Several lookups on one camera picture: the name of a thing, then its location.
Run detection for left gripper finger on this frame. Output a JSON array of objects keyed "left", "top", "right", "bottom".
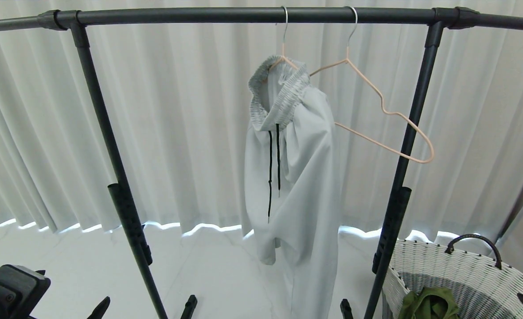
[{"left": 88, "top": 296, "right": 110, "bottom": 319}]

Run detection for green garment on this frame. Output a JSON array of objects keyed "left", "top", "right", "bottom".
[{"left": 398, "top": 287, "right": 461, "bottom": 319}]

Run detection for pale grey shorts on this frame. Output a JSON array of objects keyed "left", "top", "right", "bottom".
[{"left": 239, "top": 55, "right": 344, "bottom": 319}]

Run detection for pink clothes hanger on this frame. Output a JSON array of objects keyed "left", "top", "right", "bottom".
[
  {"left": 309, "top": 7, "right": 435, "bottom": 164},
  {"left": 268, "top": 7, "right": 300, "bottom": 71}
]

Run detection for white laundry basket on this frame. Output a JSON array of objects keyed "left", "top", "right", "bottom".
[{"left": 382, "top": 234, "right": 523, "bottom": 319}]

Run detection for black clothes rack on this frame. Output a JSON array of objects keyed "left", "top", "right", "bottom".
[{"left": 0, "top": 7, "right": 523, "bottom": 319}]

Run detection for white curtain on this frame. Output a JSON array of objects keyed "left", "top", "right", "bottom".
[{"left": 0, "top": 0, "right": 523, "bottom": 249}]

